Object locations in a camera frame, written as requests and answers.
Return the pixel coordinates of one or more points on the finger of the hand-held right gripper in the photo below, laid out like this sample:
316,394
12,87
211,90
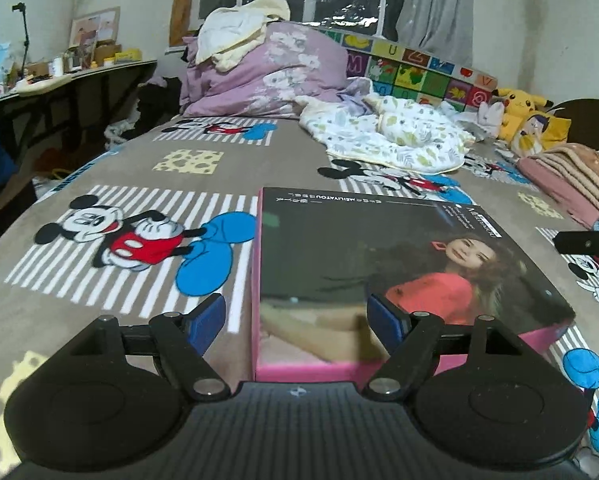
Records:
587,244

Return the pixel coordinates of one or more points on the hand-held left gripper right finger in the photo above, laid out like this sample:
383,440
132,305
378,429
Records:
387,324

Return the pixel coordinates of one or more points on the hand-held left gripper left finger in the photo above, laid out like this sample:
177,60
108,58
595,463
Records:
207,321

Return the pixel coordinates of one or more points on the dark photo-printed box lid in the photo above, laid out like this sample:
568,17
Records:
339,245

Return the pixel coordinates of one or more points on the pink cardboard box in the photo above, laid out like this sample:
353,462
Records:
304,372

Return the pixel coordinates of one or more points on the pink folded blanket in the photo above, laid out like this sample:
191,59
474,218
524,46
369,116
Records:
559,185

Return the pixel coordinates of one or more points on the beige dotted blanket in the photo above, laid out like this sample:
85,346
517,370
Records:
584,165

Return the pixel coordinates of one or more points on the yellow and blue plush toy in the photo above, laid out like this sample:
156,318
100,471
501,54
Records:
534,132

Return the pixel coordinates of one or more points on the dark brown headboard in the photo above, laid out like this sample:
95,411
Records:
587,112

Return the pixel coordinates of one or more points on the yellow mouse plush toy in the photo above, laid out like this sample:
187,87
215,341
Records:
522,100

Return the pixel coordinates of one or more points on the white rabbit plush toy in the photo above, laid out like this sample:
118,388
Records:
489,117

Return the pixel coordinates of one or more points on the white leaf-print blanket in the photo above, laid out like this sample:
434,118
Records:
404,130

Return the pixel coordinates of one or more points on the black clothes pile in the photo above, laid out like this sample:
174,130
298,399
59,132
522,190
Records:
159,102

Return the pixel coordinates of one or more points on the colourful alphabet mat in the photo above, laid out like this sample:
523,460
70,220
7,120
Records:
419,70

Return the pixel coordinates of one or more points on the purple floral quilt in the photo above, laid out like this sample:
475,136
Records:
259,77

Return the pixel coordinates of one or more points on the cluttered dark desk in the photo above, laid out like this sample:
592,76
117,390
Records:
79,80

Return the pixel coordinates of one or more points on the yellow box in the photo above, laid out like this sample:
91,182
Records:
128,55

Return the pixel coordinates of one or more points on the grey curtain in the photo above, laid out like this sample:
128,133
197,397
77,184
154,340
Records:
434,5

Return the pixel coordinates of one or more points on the beige tray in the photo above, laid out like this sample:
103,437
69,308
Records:
42,86

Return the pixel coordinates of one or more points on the cream cloth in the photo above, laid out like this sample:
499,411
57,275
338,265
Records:
234,30

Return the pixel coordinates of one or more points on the white bottle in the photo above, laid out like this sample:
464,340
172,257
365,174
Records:
57,66

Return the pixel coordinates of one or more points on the framed picture board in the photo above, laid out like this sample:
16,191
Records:
95,30

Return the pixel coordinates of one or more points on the black phone stand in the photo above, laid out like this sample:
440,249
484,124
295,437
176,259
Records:
26,35

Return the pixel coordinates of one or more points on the wooden window frame post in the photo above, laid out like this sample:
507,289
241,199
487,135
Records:
182,0

